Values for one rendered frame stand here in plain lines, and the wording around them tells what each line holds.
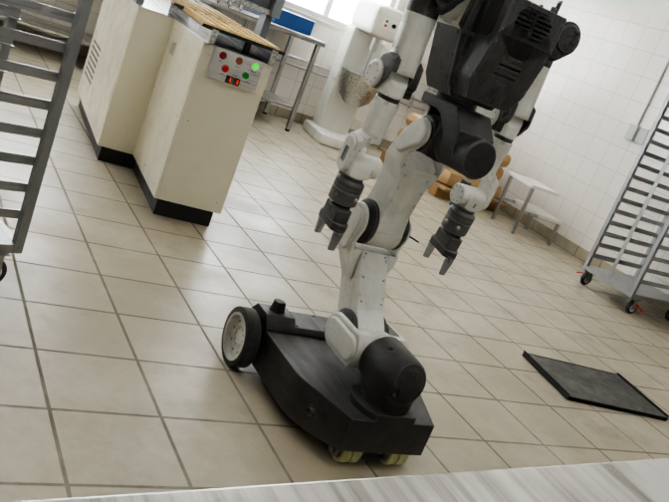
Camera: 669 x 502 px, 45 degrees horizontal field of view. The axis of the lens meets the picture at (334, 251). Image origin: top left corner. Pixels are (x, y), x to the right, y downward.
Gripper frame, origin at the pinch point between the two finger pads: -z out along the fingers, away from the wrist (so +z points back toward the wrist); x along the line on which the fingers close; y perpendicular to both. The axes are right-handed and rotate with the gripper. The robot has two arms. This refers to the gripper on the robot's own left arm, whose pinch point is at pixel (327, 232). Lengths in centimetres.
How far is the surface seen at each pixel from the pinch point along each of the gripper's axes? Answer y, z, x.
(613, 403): -186, -60, 8
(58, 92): 74, 4, 51
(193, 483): 40, -50, -52
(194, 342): 16, -59, 22
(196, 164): -14, -45, 146
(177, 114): 0, -26, 154
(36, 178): 74, -23, 48
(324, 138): -250, -109, 452
